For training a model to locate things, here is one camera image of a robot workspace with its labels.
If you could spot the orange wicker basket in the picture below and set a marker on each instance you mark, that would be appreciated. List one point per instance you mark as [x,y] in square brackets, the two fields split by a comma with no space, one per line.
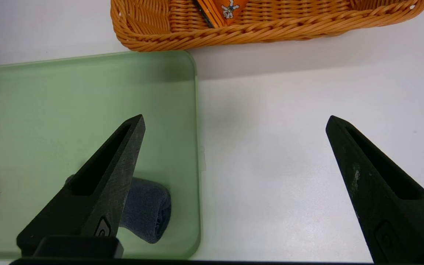
[271,33]

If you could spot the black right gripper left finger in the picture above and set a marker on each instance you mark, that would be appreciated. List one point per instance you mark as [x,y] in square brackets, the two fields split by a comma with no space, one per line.
[101,191]

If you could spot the orange snack bag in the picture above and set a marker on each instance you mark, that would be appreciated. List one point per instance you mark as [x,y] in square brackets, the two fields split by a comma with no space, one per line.
[223,11]

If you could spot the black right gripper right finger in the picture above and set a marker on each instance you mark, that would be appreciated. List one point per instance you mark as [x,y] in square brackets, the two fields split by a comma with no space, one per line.
[392,213]

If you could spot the light green plastic tray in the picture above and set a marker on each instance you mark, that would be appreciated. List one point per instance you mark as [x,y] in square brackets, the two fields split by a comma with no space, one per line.
[50,110]

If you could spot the dark grey towel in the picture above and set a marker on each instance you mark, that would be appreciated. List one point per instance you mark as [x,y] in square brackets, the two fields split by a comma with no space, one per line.
[149,209]

